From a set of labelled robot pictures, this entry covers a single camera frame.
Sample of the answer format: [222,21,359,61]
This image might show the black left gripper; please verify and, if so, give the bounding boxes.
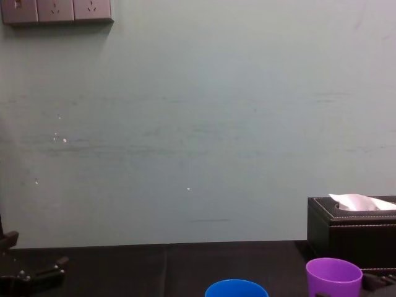
[0,230,70,297]

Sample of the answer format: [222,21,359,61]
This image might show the purple plastic cup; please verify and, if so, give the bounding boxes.
[306,257,363,297]

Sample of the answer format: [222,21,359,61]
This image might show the black leather tissue box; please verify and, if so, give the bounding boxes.
[307,195,396,270]

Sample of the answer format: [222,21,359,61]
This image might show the white paper tissue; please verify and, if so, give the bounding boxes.
[328,193,396,212]

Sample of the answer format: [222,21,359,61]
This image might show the blue plastic cup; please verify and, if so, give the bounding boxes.
[204,278,269,297]

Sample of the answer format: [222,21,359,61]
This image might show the black table cloth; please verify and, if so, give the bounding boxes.
[0,240,396,297]

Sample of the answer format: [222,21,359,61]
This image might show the grey wall socket panel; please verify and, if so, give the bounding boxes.
[0,0,115,25]

